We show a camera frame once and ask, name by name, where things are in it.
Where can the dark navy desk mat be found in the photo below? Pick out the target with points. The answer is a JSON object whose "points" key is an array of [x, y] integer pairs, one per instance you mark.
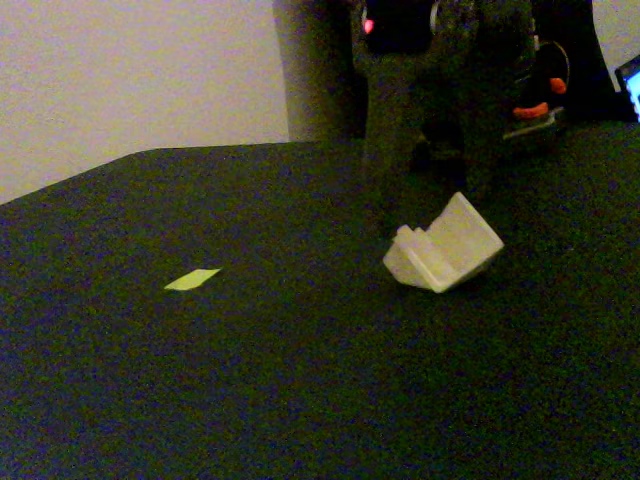
{"points": [[250, 360]]}

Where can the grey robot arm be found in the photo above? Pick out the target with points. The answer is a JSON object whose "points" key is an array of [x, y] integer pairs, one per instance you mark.
{"points": [[537, 125]]}

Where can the laptop with lit screen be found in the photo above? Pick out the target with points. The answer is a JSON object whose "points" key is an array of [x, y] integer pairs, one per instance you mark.
{"points": [[632, 82]]}

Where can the black orange table clamp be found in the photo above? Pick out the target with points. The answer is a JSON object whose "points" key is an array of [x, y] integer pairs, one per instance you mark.
{"points": [[530, 110], [558, 85]]}

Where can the small green marker strip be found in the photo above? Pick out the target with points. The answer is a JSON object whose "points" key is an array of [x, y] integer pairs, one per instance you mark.
{"points": [[192, 280]]}

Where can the small white block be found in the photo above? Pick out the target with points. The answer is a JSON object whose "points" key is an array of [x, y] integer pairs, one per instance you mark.
{"points": [[450, 250]]}

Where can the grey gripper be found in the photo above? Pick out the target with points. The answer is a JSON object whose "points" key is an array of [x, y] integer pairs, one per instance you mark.
{"points": [[400, 75]]}

